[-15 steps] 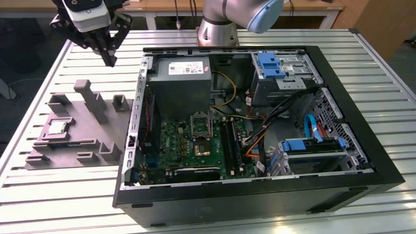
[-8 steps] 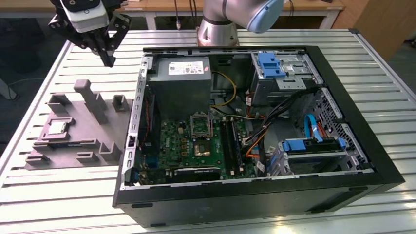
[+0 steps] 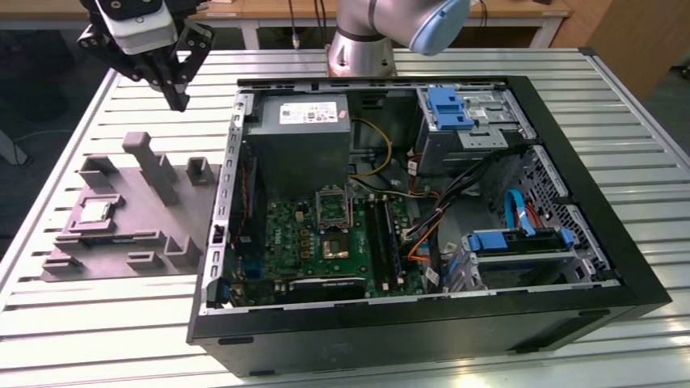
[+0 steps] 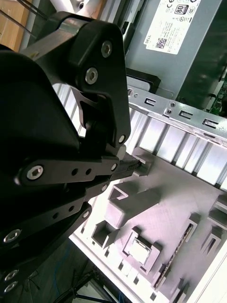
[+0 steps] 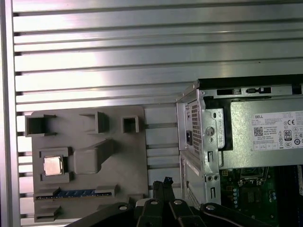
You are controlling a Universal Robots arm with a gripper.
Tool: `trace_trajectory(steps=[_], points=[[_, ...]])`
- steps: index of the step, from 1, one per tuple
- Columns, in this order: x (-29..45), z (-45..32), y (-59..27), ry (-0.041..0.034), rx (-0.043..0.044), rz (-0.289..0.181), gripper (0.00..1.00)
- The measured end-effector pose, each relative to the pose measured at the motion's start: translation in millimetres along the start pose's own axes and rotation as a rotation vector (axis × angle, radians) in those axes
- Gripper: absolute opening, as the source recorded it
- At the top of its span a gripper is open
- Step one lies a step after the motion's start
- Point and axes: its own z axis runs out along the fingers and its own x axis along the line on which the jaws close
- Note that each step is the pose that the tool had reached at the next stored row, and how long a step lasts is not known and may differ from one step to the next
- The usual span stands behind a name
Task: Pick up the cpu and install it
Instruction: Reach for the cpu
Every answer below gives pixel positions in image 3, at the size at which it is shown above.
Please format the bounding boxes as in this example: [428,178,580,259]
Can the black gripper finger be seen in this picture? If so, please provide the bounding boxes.
[163,22,216,113]
[76,23,180,113]

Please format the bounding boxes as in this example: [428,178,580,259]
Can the silver CPU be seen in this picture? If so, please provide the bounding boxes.
[75,200,115,223]

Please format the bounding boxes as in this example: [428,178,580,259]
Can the wooden desk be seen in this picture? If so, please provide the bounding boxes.
[0,0,574,50]

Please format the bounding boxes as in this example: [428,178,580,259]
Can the grey power supply unit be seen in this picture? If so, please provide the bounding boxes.
[244,95,355,201]

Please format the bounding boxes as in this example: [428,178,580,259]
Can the grey parts rack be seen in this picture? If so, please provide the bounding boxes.
[40,131,225,284]

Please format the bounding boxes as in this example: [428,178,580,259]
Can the blue drive bay latch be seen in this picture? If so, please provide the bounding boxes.
[423,86,468,131]

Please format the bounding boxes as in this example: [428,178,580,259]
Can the green motherboard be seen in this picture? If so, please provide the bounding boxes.
[223,189,432,304]

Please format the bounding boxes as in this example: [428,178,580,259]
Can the blue VGA port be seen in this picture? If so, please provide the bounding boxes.
[240,258,267,280]

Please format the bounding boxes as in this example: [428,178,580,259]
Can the silver drive bay cage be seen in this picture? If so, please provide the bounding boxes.
[415,86,542,175]

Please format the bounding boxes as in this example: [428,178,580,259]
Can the black RAM slot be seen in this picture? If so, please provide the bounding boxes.
[378,196,402,287]
[384,195,408,285]
[363,196,388,291]
[370,196,395,290]

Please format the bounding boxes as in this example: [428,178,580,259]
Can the black graphics card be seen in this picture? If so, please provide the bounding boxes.
[287,276,368,303]

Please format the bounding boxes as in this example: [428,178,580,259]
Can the hard disk in blue carrier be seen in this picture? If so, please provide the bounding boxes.
[463,226,574,255]

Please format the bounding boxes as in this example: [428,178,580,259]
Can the silver disk bay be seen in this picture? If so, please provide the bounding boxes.
[439,242,619,294]

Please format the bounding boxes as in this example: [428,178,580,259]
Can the wooden cabinet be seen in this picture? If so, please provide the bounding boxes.
[548,0,690,102]

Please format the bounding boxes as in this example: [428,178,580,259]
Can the black PC case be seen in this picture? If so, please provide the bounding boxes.
[185,74,674,379]

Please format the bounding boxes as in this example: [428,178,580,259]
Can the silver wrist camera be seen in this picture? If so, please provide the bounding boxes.
[104,0,180,57]

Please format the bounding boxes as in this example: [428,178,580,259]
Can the beige sleeved cable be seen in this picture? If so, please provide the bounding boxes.
[288,0,301,48]

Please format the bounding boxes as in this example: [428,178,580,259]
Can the black camera cable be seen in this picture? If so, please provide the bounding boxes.
[315,0,328,49]

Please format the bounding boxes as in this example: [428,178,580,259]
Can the red black twisted wire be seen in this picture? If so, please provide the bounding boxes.
[239,165,255,223]

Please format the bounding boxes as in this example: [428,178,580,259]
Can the yellow wire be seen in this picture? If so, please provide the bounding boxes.
[347,116,394,178]

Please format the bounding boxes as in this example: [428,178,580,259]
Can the grey wire bundle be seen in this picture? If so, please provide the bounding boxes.
[348,177,439,200]

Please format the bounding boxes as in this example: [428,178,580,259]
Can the black cable bundle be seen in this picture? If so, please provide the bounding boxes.
[402,145,532,243]

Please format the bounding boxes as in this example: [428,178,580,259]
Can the orange power wires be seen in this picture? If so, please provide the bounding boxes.
[407,232,434,264]

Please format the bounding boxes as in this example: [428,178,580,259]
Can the blue flat wire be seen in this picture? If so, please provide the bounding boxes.
[502,188,539,238]

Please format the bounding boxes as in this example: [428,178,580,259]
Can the orange flat wire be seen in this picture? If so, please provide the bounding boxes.
[523,200,547,234]

